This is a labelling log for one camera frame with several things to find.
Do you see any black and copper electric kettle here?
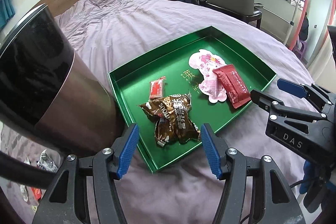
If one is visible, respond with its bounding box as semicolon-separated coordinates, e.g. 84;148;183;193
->
0;3;126;184

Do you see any red snack packet white top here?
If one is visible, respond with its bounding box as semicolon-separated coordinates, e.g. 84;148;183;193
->
20;185;42;202

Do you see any teal curtain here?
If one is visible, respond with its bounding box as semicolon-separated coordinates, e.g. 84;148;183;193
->
0;0;16;30

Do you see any silver chocolate wafer packet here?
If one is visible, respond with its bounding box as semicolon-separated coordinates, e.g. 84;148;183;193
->
36;150;59;172

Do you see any small orange-red candy packet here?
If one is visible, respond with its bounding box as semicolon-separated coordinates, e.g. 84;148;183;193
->
149;76;167;100

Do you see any green shallow box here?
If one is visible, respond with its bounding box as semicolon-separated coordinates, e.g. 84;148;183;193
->
108;26;278;173

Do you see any dark red snack packet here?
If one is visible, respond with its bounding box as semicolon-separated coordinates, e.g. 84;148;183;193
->
213;64;252;109

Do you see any brown crinkled snack packet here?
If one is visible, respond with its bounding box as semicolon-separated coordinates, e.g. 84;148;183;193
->
138;91;201;148

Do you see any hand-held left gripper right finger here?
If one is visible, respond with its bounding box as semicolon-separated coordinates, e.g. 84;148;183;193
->
200;123;302;224

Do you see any purple plastic stool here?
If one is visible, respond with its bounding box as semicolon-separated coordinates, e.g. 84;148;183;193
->
293;40;306;59

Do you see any pink cartoon character packet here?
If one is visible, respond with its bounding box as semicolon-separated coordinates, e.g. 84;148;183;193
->
189;49;229;103

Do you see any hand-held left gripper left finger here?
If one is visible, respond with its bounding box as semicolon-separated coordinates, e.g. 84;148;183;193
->
31;123;139;224

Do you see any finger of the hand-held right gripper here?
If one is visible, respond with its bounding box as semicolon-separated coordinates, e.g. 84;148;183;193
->
277;78;336;112
250;89;324;122

